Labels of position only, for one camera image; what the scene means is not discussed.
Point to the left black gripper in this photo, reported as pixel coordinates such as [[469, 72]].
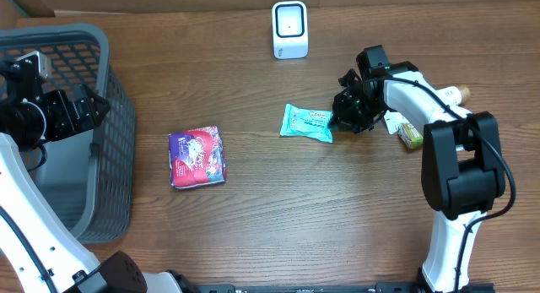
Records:
[[91, 117]]

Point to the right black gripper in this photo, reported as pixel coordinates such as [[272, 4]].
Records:
[[345, 118]]

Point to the teal wet wipes pack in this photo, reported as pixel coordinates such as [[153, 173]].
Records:
[[306, 123]]

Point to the green juice carton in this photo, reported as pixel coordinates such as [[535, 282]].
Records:
[[412, 138]]

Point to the white conditioner tube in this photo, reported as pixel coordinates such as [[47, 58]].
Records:
[[449, 94]]

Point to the red purple pad pack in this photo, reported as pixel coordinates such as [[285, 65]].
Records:
[[196, 158]]

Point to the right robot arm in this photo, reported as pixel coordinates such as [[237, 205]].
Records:
[[463, 170]]

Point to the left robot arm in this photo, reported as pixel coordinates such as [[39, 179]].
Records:
[[45, 255]]

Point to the white barcode scanner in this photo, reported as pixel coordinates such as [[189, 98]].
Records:
[[290, 30]]

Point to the grey plastic basket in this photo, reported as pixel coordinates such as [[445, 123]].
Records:
[[87, 178]]

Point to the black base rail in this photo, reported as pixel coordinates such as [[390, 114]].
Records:
[[381, 287]]

